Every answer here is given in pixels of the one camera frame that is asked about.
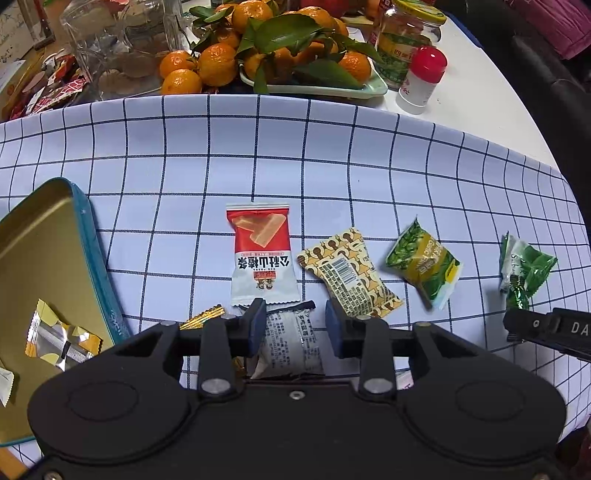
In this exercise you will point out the beige brown patterned snack packet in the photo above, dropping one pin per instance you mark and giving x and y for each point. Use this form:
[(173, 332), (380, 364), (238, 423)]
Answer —
[(351, 277)]

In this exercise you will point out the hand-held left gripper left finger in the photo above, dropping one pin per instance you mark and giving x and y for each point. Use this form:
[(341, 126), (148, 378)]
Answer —
[(257, 337)]

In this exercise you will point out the white green leaf candy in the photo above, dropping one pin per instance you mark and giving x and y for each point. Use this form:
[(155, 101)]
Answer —
[(531, 265)]

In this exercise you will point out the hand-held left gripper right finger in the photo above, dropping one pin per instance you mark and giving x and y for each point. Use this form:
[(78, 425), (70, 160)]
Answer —
[(333, 332)]

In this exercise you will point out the black white snack packet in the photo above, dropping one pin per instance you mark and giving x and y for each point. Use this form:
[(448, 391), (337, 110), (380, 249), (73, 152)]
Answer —
[(286, 341)]

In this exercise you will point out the large clear glass jar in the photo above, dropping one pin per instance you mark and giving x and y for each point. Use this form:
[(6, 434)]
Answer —
[(120, 41)]

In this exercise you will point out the pile of red snack wrappers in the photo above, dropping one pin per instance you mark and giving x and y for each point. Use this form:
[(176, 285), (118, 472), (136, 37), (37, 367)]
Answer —
[(55, 92)]

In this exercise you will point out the orange yellow silver snack packet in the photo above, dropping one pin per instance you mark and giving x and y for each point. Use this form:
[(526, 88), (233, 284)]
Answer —
[(55, 337)]

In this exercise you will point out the pile of tangerines with leaves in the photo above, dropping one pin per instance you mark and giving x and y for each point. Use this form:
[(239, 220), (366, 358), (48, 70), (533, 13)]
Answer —
[(217, 64)]

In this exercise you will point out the glass jar yellow lid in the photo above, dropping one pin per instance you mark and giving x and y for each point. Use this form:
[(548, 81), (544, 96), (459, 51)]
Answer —
[(397, 55)]

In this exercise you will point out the plain white candy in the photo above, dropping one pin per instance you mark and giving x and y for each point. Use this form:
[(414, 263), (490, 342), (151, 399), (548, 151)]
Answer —
[(5, 385)]

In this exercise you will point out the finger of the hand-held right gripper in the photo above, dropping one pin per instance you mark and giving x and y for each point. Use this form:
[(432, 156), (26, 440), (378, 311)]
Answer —
[(568, 327)]

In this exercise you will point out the green yellow snack packet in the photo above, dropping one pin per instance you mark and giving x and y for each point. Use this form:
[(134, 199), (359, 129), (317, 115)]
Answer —
[(425, 267)]

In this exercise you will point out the gold foil candy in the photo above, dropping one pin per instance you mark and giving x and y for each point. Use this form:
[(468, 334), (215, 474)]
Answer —
[(203, 318)]

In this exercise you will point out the white bottle red cap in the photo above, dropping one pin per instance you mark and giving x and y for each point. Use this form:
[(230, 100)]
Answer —
[(418, 87)]

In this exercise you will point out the gold tin tray teal rim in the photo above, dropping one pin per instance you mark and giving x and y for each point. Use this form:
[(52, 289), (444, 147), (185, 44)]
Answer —
[(37, 258)]

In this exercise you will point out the white blue checked tablecloth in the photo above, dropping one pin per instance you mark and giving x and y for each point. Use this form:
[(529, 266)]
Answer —
[(323, 152)]

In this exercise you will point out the pale green plate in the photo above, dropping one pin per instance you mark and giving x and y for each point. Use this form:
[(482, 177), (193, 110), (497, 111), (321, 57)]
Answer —
[(369, 90)]

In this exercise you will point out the pink cushion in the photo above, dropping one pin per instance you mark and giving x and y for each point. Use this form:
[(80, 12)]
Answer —
[(568, 27)]

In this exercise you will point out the red white wafer packet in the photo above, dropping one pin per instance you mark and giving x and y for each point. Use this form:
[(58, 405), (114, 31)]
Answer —
[(261, 258)]

